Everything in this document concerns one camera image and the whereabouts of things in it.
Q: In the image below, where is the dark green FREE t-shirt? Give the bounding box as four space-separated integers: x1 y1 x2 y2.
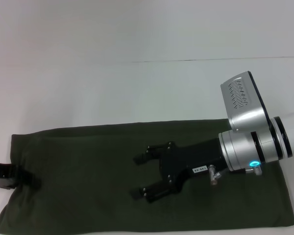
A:
0 117 294 235

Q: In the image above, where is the thin cable with silver plug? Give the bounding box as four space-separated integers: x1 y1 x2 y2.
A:
222 165 264 177

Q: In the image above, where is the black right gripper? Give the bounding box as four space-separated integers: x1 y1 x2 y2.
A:
129 137 230 204

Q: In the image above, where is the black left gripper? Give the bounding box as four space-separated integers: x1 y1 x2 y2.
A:
0 160 42 191

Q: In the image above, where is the silver right cable connector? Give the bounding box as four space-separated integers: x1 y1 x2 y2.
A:
208 164 225 186

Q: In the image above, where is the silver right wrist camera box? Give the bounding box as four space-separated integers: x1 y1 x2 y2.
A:
220 70 271 133

